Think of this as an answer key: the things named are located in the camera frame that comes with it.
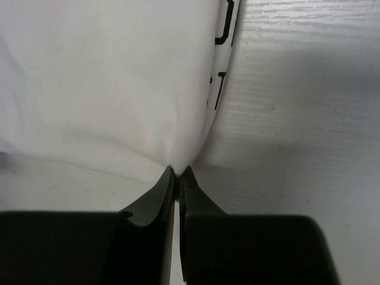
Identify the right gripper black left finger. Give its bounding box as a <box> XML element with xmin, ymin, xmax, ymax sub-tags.
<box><xmin>1</xmin><ymin>167</ymin><xmax>175</xmax><ymax>284</ymax></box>

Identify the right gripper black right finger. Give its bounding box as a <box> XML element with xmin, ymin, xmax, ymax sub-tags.
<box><xmin>179</xmin><ymin>168</ymin><xmax>340</xmax><ymax>284</ymax></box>

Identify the white printed t shirt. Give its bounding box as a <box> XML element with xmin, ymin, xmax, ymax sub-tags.
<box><xmin>1</xmin><ymin>1</ymin><xmax>240</xmax><ymax>183</ymax></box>

